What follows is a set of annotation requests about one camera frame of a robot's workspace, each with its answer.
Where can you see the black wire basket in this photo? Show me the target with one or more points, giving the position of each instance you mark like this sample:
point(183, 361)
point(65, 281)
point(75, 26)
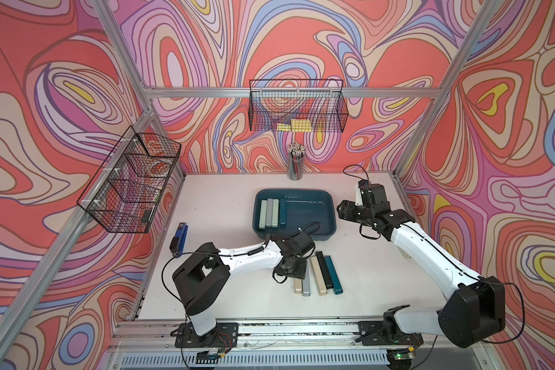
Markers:
point(125, 193)
point(274, 101)

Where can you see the aluminium front rail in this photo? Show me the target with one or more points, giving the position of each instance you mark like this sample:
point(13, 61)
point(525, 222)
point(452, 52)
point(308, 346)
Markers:
point(286, 344)

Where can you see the light green bar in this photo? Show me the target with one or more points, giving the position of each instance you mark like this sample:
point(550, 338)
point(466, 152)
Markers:
point(275, 213)

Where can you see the teal plastic storage box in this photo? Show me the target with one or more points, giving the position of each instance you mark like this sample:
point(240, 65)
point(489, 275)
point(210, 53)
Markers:
point(303, 206)

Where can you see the pale green bar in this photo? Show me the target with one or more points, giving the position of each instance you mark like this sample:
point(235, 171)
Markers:
point(263, 214)

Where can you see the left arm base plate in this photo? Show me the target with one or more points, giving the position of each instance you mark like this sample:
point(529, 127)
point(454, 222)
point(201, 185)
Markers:
point(223, 335)

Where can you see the beige bar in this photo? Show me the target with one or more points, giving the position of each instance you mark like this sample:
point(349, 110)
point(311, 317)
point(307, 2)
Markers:
point(298, 286)

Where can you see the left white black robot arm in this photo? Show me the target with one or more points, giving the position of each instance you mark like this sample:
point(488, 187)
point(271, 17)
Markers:
point(201, 278)

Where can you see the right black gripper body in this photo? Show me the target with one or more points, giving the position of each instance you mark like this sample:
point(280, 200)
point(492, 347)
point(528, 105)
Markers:
point(356, 213)

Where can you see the black bar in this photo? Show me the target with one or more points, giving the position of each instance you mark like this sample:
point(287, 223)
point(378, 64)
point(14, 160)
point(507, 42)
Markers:
point(324, 270)

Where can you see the back black wire basket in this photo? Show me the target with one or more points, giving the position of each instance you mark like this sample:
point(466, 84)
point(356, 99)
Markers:
point(274, 101)

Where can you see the teal bar right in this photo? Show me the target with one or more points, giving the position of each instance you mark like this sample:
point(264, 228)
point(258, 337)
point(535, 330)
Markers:
point(336, 284)

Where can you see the left black wire basket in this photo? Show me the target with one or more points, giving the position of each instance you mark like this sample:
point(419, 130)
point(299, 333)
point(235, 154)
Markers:
point(125, 193)

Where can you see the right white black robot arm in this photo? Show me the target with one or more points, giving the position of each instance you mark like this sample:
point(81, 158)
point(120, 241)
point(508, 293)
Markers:
point(475, 307)

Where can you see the dark teal bar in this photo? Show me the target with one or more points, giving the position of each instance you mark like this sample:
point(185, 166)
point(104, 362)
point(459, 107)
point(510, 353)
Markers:
point(282, 212)

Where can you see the yellow sticky notes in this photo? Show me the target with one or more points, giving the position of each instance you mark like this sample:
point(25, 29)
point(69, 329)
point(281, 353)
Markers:
point(296, 126)

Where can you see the tan bar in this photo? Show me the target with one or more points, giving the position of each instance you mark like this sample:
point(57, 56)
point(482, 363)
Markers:
point(320, 282)

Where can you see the clear cup of pencils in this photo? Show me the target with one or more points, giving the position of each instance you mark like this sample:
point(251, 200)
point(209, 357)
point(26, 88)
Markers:
point(296, 152)

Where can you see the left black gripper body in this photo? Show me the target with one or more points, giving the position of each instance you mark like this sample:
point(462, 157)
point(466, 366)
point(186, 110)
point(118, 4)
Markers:
point(297, 270)

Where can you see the grey bar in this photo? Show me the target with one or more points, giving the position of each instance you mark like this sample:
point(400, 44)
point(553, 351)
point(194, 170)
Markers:
point(306, 287)
point(269, 213)

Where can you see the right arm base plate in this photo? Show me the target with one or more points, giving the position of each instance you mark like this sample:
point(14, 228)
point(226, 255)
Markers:
point(375, 333)

